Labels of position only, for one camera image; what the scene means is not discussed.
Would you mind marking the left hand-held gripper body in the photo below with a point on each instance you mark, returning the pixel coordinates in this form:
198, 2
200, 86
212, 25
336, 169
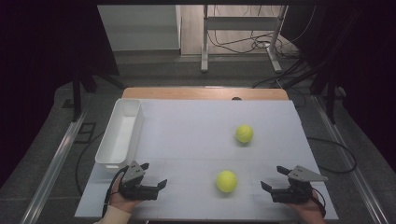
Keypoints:
134, 174

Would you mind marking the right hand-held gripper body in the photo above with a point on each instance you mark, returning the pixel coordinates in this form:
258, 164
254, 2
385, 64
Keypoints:
300, 186

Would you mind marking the white plastic bin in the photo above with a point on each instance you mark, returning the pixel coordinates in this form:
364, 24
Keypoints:
120, 137

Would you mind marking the yellow tennis ball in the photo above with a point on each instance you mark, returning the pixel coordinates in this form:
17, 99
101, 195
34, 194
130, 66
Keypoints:
244, 133
226, 181

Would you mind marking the person's right hand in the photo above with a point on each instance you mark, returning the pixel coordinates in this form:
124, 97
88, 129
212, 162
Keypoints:
308, 210

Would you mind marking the person's left hand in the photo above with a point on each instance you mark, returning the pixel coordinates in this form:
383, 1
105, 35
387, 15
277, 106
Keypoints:
120, 202

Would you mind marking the black tripod stand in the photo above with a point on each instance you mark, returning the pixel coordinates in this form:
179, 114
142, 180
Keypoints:
330, 93
77, 93

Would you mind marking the dark curtain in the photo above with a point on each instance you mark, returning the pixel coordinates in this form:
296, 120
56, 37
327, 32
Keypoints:
37, 62
367, 62

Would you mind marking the white board panel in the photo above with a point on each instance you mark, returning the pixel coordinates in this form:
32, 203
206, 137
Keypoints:
140, 28

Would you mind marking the white metal stand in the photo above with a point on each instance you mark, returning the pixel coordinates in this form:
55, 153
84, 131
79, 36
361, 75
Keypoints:
241, 23

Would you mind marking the aluminium floor rail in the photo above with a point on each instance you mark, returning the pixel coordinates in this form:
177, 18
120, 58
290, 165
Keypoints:
56, 165
348, 155

